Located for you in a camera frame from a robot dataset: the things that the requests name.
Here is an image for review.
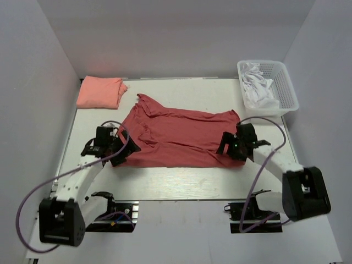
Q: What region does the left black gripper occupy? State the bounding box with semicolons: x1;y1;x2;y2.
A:
108;130;141;167

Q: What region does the red t-shirt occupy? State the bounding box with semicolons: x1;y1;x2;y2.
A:
122;93;245;168

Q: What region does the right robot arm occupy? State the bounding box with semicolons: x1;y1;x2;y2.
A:
217;123;331;222

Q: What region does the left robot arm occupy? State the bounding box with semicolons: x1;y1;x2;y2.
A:
39;124;141;247

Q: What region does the white crumpled t-shirt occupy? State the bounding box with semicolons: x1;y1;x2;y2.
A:
240;62;279;109

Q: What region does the folded salmon t-shirt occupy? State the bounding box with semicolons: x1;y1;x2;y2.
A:
76;76;128;109

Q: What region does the white plastic basket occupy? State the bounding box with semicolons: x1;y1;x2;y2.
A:
237;60;299;118

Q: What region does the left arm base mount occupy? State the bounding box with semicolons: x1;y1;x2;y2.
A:
86;201;139;233

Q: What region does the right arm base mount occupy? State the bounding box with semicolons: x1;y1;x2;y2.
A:
223;201;282;234

